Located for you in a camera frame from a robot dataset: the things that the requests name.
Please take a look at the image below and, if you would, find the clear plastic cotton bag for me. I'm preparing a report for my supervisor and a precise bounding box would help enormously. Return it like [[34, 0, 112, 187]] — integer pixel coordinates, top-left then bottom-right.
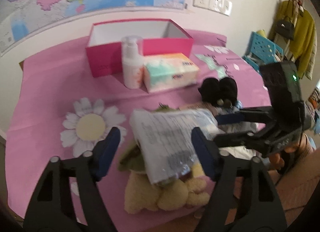
[[130, 109, 220, 184]]

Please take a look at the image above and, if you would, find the right forearm pink sleeve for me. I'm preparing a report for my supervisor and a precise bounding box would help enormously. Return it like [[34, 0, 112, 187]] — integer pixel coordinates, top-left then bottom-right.
[[269, 147, 319, 225]]

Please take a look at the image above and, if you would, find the right hand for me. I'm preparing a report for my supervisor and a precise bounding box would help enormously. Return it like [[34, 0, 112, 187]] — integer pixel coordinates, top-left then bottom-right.
[[268, 133, 313, 172]]

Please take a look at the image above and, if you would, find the black fabric bundle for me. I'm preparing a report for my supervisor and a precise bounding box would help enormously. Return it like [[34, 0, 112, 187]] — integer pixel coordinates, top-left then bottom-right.
[[198, 77, 238, 109]]

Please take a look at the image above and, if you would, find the blue plastic chair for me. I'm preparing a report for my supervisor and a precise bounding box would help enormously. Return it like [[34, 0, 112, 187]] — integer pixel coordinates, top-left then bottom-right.
[[242, 32, 284, 73]]

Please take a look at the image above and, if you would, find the black hanging handbag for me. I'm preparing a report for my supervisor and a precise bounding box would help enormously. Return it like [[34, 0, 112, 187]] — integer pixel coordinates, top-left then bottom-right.
[[275, 0, 295, 40]]

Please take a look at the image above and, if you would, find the yellow hanging jacket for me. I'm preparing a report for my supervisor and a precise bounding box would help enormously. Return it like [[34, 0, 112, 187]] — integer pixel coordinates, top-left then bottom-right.
[[268, 0, 317, 80]]

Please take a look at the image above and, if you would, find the beige plush toy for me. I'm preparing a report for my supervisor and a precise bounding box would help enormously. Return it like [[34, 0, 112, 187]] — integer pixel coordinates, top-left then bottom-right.
[[124, 163, 210, 214]]

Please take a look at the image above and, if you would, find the pink tablecloth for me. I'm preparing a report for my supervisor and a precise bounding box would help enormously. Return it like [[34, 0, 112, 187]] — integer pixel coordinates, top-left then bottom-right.
[[5, 30, 270, 217]]

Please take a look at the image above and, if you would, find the pastel tissue pack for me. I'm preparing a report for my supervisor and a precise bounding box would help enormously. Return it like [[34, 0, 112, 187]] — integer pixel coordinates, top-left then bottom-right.
[[144, 53, 200, 93]]

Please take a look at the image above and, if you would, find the pink open cardboard box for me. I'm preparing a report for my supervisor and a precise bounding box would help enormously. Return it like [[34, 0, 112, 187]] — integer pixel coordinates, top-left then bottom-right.
[[86, 18, 194, 77]]

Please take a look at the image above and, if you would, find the white pump lotion bottle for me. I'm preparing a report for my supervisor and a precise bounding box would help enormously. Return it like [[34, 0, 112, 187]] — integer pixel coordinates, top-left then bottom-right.
[[121, 36, 144, 89]]

